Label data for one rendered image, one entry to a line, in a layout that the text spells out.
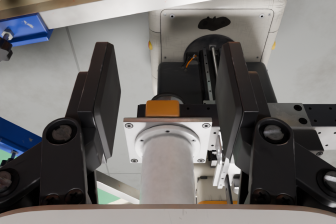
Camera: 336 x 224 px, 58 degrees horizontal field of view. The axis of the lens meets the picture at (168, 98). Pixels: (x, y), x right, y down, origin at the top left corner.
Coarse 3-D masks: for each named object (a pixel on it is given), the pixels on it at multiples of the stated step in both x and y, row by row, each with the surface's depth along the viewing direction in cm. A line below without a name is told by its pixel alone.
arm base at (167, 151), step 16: (160, 128) 53; (176, 128) 54; (144, 144) 56; (160, 144) 53; (176, 144) 53; (192, 144) 57; (144, 160) 53; (160, 160) 51; (176, 160) 51; (192, 160) 54; (144, 176) 51; (160, 176) 49; (176, 176) 49; (192, 176) 52; (144, 192) 49; (160, 192) 47; (176, 192) 47; (192, 192) 49
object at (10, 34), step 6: (6, 30) 55; (6, 36) 55; (12, 36) 55; (0, 42) 51; (6, 42) 52; (0, 48) 51; (6, 48) 52; (0, 54) 52; (6, 54) 52; (0, 60) 53; (6, 60) 53
